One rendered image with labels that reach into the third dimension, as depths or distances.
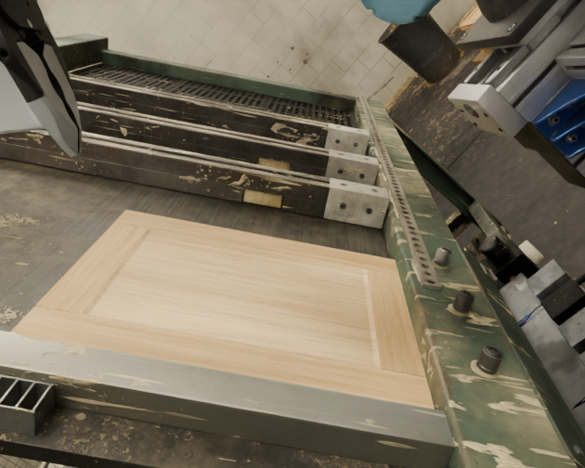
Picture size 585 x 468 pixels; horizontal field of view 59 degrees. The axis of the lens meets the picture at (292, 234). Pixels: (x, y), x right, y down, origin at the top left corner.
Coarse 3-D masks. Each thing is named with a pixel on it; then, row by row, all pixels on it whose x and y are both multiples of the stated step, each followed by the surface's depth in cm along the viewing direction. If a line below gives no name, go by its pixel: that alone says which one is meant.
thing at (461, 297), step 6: (456, 294) 73; (462, 294) 72; (468, 294) 72; (456, 300) 73; (462, 300) 72; (468, 300) 72; (456, 306) 73; (462, 306) 72; (468, 306) 72; (462, 312) 72
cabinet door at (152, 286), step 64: (128, 256) 77; (192, 256) 81; (256, 256) 85; (320, 256) 88; (64, 320) 61; (128, 320) 64; (192, 320) 66; (256, 320) 69; (320, 320) 71; (384, 320) 74; (320, 384) 59; (384, 384) 61
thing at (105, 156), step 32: (32, 160) 107; (64, 160) 106; (96, 160) 106; (128, 160) 105; (160, 160) 105; (192, 160) 105; (224, 160) 109; (192, 192) 108; (224, 192) 107; (288, 192) 106; (320, 192) 106; (352, 192) 105; (384, 192) 108
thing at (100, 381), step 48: (0, 336) 54; (96, 384) 51; (144, 384) 51; (192, 384) 52; (240, 384) 54; (288, 384) 55; (240, 432) 52; (288, 432) 52; (336, 432) 51; (384, 432) 51; (432, 432) 52
